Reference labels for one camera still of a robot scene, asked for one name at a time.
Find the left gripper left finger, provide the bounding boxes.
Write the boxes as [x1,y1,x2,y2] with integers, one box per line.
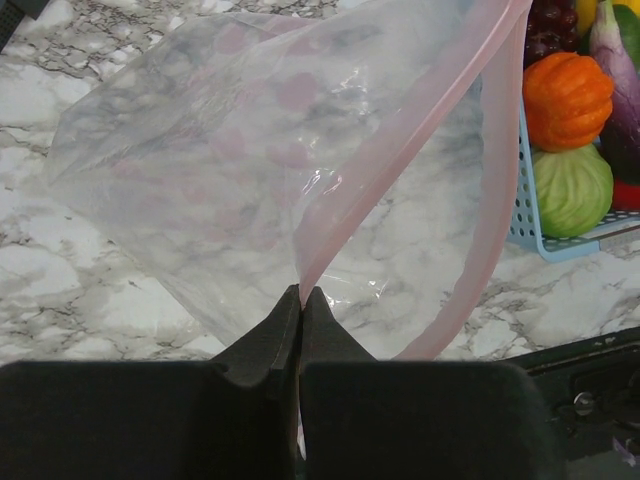
[1,286,301,479]

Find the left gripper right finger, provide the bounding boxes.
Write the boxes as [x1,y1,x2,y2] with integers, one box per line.
[299,289,565,479]

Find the clear pink zip top bag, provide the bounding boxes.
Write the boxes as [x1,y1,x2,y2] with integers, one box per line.
[43,1,530,359]

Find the green toy cabbage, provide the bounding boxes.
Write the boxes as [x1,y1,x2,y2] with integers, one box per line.
[532,144,614,238]

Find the light blue plastic basket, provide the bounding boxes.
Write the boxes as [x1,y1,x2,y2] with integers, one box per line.
[507,109,639,262]

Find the red toy tomato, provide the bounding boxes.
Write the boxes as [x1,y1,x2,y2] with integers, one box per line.
[612,179,640,212]

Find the orange toy pumpkin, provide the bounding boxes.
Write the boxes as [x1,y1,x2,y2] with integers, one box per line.
[522,52,614,153]

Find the dark red toy grapes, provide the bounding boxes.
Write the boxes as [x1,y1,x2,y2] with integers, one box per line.
[523,0,581,68]

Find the yellow toy bell pepper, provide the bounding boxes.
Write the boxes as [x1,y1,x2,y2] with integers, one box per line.
[574,0,598,36]

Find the green orange toy mango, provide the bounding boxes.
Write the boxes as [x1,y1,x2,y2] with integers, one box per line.
[613,4,639,69]

